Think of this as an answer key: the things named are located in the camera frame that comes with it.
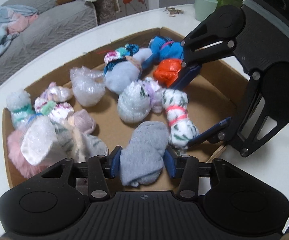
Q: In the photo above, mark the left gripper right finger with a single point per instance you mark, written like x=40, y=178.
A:
x=186, y=169

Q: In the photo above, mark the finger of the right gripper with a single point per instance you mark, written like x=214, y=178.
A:
x=212, y=135
x=214, y=38

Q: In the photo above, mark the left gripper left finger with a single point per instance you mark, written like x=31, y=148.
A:
x=100, y=168

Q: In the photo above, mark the white green leaf sock roll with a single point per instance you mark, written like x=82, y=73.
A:
x=182, y=129

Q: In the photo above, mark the white sock cream band roll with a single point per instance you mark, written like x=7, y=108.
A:
x=77, y=145

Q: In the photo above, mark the mauve sock cream band roll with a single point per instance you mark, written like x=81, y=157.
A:
x=82, y=121

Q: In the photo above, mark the blue knit sock bundle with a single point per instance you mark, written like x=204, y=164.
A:
x=165, y=48

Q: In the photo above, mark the grey white towel sock roll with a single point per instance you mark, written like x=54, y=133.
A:
x=42, y=125

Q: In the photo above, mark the pink fluffy pompom hat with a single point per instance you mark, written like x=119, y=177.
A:
x=27, y=151

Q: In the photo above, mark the white purple band sock roll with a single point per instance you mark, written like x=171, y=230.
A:
x=139, y=99

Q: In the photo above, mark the clear bubble wrap bundle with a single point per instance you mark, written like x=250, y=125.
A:
x=87, y=85

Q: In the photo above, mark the magenta white teal sock roll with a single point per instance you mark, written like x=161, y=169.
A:
x=121, y=52

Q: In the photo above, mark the pale pink sock roll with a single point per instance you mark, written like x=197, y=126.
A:
x=57, y=93

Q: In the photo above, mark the white fluffy teal sock roll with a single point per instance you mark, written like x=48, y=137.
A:
x=20, y=107

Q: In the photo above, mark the white pink teal sock roll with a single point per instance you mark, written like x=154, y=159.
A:
x=57, y=112

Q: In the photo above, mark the blue white striped sock roll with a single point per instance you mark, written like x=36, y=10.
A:
x=119, y=74

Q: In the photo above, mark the green plastic cup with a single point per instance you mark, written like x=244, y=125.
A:
x=203, y=8

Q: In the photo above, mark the sunflower seed shell pile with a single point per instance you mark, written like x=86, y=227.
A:
x=172, y=11

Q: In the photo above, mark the brown cardboard box tray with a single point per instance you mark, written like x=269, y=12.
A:
x=213, y=96

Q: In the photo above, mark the grey sofa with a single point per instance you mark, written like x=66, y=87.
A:
x=55, y=24

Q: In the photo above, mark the light blue blanket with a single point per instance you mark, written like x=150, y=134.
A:
x=13, y=20

